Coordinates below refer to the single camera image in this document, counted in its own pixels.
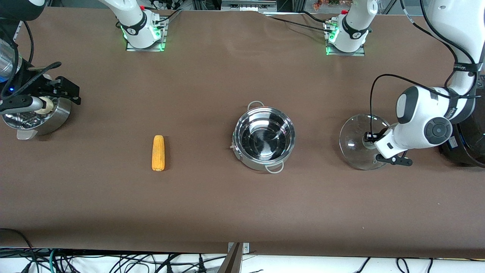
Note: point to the glass pot lid with knob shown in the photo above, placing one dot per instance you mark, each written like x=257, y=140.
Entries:
x=352, y=140

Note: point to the orange background clutter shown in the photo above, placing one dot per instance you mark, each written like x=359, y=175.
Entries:
x=326, y=3

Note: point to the steel saucepan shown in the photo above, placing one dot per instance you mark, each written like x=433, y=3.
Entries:
x=57, y=117

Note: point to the aluminium frame rail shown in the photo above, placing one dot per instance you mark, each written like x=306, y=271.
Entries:
x=248, y=4

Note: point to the grey camera pole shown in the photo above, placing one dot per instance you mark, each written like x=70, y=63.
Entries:
x=232, y=263

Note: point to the brown table cover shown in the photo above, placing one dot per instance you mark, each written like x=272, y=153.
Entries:
x=189, y=208

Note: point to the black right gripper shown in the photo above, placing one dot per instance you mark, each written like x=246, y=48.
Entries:
x=35, y=88

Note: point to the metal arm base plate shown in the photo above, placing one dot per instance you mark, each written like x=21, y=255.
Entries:
x=159, y=38
x=362, y=51

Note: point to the yellow corn cob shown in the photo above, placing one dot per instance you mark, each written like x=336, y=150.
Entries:
x=158, y=153

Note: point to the metal table bracket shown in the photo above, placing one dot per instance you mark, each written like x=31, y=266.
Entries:
x=245, y=248

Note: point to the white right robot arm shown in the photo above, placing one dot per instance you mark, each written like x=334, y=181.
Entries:
x=132, y=19

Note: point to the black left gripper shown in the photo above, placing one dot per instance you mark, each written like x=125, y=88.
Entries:
x=369, y=135

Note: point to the white steamed bun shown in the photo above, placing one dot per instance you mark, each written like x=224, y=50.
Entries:
x=47, y=106

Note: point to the black rice cooker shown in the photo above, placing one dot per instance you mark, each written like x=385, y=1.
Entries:
x=470, y=149

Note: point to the white power strip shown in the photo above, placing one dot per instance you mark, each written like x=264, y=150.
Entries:
x=166, y=3

